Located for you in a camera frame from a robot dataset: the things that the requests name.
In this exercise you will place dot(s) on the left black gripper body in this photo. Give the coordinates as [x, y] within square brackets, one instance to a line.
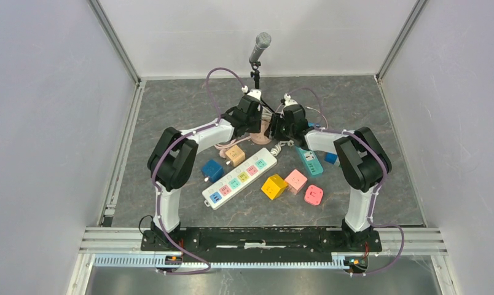
[254, 123]

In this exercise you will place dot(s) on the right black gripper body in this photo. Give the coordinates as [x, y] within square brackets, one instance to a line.
[279, 129]

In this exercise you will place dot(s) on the beige cube plug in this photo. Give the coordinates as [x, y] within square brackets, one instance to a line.
[234, 156]

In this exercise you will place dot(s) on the pink cube plug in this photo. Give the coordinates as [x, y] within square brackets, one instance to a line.
[295, 181]

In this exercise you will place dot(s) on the blue cube plug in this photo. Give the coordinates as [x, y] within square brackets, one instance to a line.
[212, 171]

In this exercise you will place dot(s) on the yellow cube plug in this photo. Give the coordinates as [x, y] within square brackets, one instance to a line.
[274, 186]

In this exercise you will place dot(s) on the pink adapter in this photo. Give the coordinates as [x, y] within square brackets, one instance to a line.
[313, 195]

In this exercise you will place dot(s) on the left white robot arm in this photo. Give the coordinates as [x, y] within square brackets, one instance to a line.
[173, 157]

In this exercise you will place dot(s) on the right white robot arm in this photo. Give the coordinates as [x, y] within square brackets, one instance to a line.
[364, 163]

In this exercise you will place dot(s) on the round pink socket base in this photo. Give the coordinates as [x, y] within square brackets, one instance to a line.
[261, 138]

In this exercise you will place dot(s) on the black tripod stand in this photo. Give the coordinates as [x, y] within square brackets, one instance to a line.
[255, 75]

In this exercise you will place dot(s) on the teal power strip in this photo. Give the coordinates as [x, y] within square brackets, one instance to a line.
[311, 162]

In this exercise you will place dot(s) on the blue green toy block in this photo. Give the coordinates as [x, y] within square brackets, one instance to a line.
[331, 158]

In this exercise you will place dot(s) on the silver microphone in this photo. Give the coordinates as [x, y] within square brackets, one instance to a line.
[262, 41]

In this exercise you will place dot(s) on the white power strip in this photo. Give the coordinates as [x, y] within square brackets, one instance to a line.
[238, 179]

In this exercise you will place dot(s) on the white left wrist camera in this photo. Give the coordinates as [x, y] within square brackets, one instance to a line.
[249, 94]

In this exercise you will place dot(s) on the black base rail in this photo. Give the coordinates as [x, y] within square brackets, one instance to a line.
[258, 244]

